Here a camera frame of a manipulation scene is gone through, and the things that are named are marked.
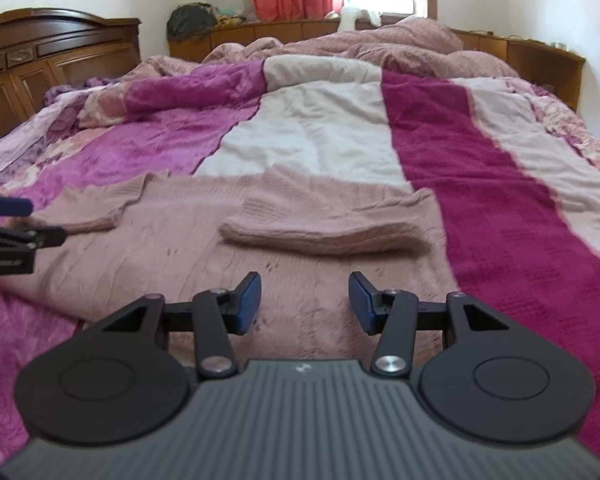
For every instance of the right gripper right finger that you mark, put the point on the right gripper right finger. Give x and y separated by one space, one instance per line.
390 314

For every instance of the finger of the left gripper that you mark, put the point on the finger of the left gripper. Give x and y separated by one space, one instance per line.
15 207
49 236

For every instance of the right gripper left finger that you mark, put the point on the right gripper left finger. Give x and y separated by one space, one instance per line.
218 313

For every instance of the pink knit cardigan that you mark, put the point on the pink knit cardigan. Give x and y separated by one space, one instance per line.
304 235

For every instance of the dark wooden headboard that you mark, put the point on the dark wooden headboard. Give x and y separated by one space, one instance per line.
44 48

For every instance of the magenta patchwork quilt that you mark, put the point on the magenta patchwork quilt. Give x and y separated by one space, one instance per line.
515 172

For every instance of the dark bag on cabinet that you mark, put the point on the dark bag on cabinet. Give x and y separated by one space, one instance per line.
189 20

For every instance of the dusty pink blanket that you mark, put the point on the dusty pink blanket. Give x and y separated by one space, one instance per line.
416 46

